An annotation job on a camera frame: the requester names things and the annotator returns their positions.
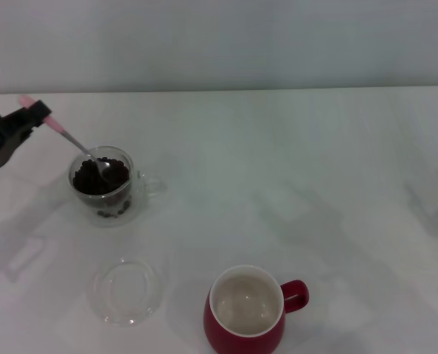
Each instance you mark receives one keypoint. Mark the pile of coffee beans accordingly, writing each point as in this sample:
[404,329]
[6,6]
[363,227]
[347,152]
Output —
[90,182]

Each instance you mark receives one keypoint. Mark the small clear glass saucer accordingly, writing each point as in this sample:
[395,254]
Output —
[127,295]

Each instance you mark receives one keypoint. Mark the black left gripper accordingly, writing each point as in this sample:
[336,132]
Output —
[1,136]

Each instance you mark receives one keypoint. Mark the red mug white inside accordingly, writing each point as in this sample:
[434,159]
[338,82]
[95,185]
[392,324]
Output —
[219,332]

